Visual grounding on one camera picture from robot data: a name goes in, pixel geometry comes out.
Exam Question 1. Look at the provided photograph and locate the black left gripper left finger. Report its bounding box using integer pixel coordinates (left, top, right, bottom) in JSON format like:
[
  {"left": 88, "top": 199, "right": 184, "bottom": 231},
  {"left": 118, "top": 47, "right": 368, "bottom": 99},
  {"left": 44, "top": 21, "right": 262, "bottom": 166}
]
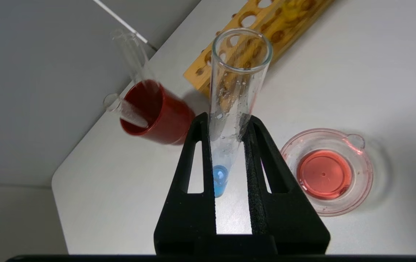
[{"left": 154, "top": 112, "right": 216, "bottom": 255}]

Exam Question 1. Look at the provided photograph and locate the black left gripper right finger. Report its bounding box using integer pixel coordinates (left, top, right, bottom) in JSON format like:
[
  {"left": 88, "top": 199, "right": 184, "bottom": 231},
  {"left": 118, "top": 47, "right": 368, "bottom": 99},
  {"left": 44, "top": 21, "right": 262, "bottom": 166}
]
[{"left": 244, "top": 116, "right": 330, "bottom": 255}]

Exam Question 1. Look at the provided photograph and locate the test tube with blue pigment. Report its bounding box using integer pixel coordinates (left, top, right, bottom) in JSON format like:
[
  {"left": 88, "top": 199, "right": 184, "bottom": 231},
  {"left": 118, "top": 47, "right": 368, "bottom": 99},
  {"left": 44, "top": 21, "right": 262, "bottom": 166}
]
[{"left": 208, "top": 28, "right": 273, "bottom": 198}]

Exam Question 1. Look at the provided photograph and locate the test tube with red pigment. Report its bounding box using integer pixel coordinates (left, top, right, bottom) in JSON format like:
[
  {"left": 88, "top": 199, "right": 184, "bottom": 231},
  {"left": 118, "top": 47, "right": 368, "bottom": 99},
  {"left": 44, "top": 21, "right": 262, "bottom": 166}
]
[{"left": 103, "top": 93, "right": 149, "bottom": 128}]

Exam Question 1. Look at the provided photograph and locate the empty glass test tube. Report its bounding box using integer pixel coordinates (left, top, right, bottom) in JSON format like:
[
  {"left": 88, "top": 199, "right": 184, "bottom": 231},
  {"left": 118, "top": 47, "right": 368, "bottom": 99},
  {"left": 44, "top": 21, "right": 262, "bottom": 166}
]
[{"left": 110, "top": 29, "right": 159, "bottom": 93}]

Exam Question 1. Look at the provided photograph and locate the wooden test tube rack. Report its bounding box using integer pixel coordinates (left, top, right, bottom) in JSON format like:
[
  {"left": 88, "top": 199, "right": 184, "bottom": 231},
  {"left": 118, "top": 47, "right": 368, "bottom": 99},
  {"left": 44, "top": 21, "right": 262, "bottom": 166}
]
[{"left": 183, "top": 0, "right": 336, "bottom": 97}]

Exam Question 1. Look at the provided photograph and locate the clear glass dish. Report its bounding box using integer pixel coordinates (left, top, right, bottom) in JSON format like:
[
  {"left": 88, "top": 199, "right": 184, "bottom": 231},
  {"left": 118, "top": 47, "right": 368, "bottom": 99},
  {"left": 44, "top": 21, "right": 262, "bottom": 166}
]
[{"left": 280, "top": 128, "right": 374, "bottom": 217}]

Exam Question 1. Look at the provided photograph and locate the dark red cup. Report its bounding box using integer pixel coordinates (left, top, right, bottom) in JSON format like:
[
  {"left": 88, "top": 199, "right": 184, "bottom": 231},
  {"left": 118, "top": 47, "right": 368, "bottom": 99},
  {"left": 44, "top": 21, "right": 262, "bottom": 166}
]
[{"left": 120, "top": 80, "right": 196, "bottom": 145}]

